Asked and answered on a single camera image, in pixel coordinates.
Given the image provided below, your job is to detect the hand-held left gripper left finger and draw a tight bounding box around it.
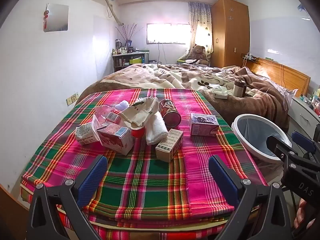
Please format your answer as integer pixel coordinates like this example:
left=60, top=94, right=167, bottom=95
left=28, top=155, right=108, bottom=240

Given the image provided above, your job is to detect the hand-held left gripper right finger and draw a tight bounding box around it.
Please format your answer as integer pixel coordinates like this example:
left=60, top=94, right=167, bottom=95
left=209, top=155, right=292, bottom=240

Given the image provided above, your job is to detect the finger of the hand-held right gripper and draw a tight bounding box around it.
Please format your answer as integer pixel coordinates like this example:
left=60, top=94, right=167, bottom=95
left=266, top=135, right=300, bottom=164
left=292, top=131, right=316, bottom=159

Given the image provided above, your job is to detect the white round trash bin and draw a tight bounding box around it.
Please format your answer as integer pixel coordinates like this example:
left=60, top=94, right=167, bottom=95
left=231, top=114, right=293, bottom=165

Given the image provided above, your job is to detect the pink drink carton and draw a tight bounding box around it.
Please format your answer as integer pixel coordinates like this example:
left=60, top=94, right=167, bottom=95
left=96, top=124, right=134, bottom=155

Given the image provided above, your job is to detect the white grey carton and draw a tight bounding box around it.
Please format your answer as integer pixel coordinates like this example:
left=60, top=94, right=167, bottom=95
left=76, top=122, right=100, bottom=145

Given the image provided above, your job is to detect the purple drink carton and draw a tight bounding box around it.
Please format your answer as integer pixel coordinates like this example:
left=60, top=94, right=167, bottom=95
left=190, top=113, right=219, bottom=137

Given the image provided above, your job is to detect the brown green paper box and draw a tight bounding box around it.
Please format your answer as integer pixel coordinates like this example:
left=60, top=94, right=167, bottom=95
left=155, top=129, right=184, bottom=163

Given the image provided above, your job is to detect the clear crushed plastic bottle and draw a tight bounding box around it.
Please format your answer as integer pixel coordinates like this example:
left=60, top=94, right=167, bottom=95
left=92, top=104, right=146, bottom=138

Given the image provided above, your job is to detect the white towel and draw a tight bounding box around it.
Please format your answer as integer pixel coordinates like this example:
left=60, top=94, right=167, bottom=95
left=145, top=111, right=168, bottom=145

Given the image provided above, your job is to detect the beige printed cloth bag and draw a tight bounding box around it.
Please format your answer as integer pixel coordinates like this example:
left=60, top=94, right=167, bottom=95
left=119, top=97, right=160, bottom=128

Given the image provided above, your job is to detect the red printed can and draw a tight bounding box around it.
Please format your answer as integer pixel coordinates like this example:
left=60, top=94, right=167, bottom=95
left=159, top=99, right=182, bottom=127

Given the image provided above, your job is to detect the person's right hand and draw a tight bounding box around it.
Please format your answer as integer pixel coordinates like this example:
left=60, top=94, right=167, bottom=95
left=294, top=200, right=316, bottom=229

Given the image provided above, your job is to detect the grey nightstand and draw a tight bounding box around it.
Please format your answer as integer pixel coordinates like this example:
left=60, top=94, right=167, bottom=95
left=287, top=96, right=320, bottom=132

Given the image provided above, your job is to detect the pile of nightstand items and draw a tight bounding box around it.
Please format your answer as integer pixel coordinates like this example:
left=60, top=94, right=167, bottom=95
left=300, top=87, right=320, bottom=116

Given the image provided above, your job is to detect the pale pillow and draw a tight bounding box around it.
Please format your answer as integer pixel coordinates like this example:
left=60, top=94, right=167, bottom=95
left=272, top=81, right=299, bottom=98

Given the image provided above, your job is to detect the plaid blanket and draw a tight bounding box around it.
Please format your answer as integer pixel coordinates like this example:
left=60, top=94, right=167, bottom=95
left=21, top=89, right=268, bottom=232

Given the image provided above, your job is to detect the steel thermos flask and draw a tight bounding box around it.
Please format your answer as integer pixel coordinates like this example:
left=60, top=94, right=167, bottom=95
left=233, top=78, right=247, bottom=98

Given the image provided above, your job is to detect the wooden headboard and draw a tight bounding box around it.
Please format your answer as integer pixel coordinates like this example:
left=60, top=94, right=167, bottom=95
left=246, top=57, right=311, bottom=98

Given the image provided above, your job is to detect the white tissue box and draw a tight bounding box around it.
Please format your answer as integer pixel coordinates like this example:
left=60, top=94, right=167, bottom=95
left=212, top=85, right=229, bottom=99

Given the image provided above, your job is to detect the power strip with plugs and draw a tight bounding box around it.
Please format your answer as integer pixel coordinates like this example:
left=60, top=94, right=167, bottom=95
left=241, top=52, right=259, bottom=64

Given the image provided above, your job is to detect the brown printed blanket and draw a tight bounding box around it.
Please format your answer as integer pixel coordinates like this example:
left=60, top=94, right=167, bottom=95
left=75, top=64, right=290, bottom=131

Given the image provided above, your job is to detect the cluttered shelf unit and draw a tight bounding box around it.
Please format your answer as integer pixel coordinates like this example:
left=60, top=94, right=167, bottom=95
left=112, top=51, right=150, bottom=73

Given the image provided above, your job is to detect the brown teddy bear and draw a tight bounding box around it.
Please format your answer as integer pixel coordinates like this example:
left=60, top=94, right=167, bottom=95
left=186, top=44, right=209, bottom=66

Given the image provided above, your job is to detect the wooden wardrobe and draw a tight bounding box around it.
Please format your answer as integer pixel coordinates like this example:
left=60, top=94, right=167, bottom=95
left=211, top=0, right=250, bottom=69

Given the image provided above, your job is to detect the vase with dry branches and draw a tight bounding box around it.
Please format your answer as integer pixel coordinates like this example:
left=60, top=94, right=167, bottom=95
left=115, top=23, right=144, bottom=49

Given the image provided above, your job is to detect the patterned curtain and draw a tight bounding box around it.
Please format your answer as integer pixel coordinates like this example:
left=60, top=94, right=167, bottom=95
left=188, top=2, right=214, bottom=54

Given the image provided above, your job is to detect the window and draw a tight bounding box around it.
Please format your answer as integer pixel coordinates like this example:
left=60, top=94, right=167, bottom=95
left=146, top=22, right=192, bottom=44

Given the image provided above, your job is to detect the air conditioner pipe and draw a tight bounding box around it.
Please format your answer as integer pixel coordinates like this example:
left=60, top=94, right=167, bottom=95
left=104, top=0, right=125, bottom=27

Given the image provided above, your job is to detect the red hanging ornament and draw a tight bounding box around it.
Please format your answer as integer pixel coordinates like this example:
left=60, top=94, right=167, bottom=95
left=43, top=4, right=50, bottom=29

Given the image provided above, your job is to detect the white charging cable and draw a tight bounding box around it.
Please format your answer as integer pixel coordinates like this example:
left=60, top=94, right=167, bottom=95
left=260, top=64, right=298, bottom=111

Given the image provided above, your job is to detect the wall socket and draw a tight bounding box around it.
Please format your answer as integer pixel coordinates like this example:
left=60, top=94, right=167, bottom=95
left=66, top=93, right=79, bottom=106

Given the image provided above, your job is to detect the silver wall sheet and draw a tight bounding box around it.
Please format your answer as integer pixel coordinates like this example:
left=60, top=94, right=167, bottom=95
left=44, top=3, right=69, bottom=32

